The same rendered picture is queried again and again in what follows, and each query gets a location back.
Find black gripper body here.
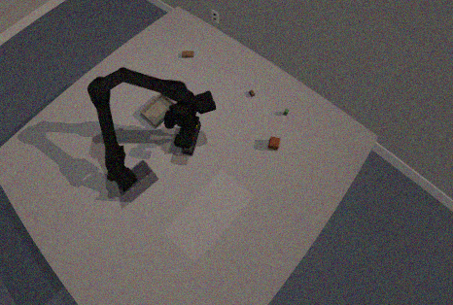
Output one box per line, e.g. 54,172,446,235
174,109,197,149

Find brown shallow square tray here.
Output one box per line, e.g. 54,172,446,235
140,94,176,128

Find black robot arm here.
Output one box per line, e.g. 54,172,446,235
87,67,216,192

